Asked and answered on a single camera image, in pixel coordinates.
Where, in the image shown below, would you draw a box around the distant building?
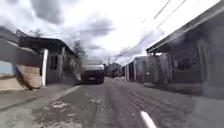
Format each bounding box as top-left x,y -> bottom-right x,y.
105,62 -> 123,79

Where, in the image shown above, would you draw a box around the white vehicle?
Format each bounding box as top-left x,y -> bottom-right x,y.
79,57 -> 106,85

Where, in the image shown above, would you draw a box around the grey house with posts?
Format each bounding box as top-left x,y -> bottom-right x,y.
123,55 -> 158,84

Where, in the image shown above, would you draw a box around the tree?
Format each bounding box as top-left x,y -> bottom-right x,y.
72,39 -> 88,61

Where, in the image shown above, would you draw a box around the grey dirt road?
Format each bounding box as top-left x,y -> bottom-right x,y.
31,77 -> 224,128

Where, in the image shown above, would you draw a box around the dark house with porch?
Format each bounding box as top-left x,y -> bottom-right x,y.
18,35 -> 82,86

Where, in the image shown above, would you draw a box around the white pillar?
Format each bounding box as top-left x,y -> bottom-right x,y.
40,48 -> 50,88

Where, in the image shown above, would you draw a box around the dark house with metal grille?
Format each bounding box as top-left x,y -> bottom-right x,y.
145,0 -> 224,98

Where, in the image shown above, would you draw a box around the pale concrete pavement strip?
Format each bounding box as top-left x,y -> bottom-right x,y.
0,83 -> 82,128

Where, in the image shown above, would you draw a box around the overhead wires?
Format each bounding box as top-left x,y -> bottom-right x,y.
111,0 -> 188,64

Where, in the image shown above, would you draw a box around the grey wall with tan base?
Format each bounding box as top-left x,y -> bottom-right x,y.
0,26 -> 43,93

